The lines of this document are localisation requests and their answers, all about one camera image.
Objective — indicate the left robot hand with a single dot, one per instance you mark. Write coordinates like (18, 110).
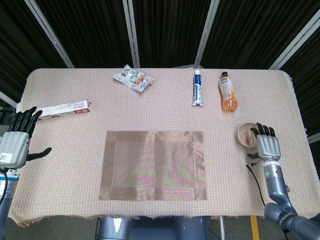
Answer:
(13, 147)

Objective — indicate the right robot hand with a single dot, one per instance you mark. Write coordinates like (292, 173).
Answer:
(268, 147)

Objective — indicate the beige bowl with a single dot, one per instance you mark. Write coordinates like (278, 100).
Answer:
(246, 137)

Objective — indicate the brown woven placemat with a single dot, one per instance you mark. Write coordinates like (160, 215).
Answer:
(152, 165)

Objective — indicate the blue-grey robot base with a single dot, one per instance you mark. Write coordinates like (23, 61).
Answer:
(115, 228)

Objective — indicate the long white red box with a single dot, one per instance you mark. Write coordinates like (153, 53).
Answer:
(67, 107)

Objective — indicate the orange drink bottle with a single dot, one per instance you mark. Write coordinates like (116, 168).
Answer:
(227, 92)

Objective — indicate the blue white toothpaste tube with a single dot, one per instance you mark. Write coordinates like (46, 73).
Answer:
(197, 90)

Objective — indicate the metal table leg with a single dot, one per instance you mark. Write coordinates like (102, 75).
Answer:
(222, 230)

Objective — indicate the pink woven tablecloth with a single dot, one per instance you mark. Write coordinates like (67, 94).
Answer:
(155, 112)

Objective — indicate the white snack bag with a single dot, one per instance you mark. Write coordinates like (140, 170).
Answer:
(133, 78)

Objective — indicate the black pleated curtain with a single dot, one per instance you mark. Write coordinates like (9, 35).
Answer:
(170, 30)

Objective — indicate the white frame post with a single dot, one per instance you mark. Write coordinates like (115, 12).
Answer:
(206, 35)
(314, 138)
(131, 35)
(50, 35)
(295, 43)
(7, 98)

